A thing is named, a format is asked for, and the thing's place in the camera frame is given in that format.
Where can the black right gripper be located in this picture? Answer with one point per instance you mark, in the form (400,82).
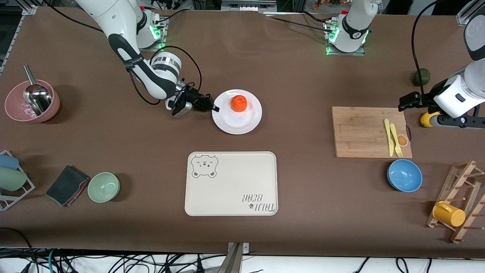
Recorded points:
(191,97)

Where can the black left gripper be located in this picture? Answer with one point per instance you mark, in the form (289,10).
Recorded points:
(425,98)

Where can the orange mandarin fruit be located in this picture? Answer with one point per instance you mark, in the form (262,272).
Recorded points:
(239,103)

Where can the white round plate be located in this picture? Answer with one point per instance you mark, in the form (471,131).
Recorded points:
(237,121)

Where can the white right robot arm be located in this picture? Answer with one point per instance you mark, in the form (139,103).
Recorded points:
(113,19)

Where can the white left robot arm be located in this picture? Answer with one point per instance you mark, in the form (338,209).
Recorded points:
(460,94)

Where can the yellow lemon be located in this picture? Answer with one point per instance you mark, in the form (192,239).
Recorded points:
(426,120)

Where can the dark green avocado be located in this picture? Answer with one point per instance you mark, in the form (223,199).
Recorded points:
(421,77)

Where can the yellow plastic knife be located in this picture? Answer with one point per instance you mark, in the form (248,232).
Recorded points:
(388,132)

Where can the yellow plastic fork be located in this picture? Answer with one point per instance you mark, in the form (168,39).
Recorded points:
(395,136)

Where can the toy orange slice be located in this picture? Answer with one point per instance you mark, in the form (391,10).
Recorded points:
(403,141)

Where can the wooden cutting board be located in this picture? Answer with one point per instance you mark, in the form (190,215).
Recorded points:
(360,132)

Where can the blue bowl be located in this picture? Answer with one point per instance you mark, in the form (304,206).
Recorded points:
(404,175)

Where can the cream bear print tray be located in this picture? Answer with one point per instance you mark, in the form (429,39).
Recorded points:
(231,185)

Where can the wooden mug rack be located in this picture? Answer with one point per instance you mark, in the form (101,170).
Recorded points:
(460,178)

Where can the yellow mug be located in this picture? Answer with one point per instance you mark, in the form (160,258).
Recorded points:
(449,214)

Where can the mint green bowl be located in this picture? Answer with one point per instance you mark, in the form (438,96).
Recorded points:
(103,187)

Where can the folded grey cloth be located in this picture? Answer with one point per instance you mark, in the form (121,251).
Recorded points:
(66,185)

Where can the metal scoop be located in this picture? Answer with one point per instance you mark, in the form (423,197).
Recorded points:
(37,96)

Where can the pink bowl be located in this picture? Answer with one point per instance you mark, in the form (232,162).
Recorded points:
(13,102)

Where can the light blue cup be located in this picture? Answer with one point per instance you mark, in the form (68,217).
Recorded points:
(8,162)

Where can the pale green cup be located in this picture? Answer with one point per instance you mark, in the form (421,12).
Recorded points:
(11,179)

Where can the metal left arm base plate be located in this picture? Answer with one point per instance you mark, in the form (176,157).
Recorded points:
(360,51)

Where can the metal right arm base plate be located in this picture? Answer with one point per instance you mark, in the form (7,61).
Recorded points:
(163,30)

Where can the metal table edge bracket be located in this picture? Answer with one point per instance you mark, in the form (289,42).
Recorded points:
(235,258)

